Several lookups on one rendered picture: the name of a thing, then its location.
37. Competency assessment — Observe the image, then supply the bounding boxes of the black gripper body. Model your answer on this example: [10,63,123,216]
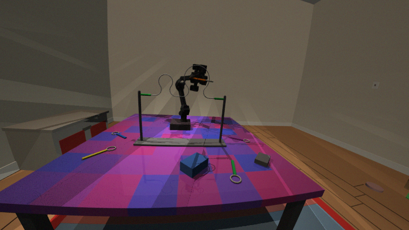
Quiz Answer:
[190,64,202,92]

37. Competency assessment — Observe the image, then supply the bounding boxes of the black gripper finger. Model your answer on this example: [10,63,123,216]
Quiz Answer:
[189,72,199,78]
[189,78,198,84]

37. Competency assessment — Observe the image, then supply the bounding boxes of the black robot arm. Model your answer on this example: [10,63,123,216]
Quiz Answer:
[175,65,207,122]

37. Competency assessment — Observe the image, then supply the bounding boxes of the blue rectangular block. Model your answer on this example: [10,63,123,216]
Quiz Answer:
[180,152,208,178]

